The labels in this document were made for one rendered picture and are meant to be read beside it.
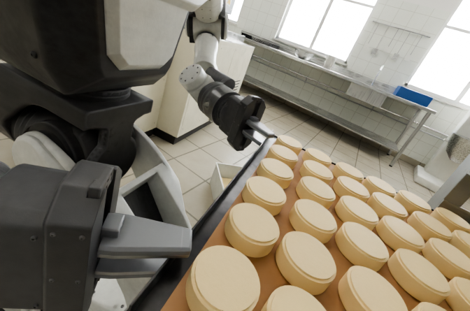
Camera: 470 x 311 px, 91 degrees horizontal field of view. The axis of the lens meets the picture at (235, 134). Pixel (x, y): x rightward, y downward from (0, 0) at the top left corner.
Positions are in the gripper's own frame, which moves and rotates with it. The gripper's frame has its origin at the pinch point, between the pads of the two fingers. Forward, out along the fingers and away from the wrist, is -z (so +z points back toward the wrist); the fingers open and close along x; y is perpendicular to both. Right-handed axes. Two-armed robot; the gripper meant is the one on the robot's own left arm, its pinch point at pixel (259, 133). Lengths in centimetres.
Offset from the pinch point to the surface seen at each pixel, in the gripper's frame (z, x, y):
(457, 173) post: -27.2, 6.9, 23.4
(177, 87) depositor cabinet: 118, -31, 45
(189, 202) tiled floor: 54, -77, 34
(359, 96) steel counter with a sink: 109, -5, 324
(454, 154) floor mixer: -15, -25, 346
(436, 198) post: -27.2, 1.1, 23.3
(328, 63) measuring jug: 169, 21, 307
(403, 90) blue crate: 70, 22, 344
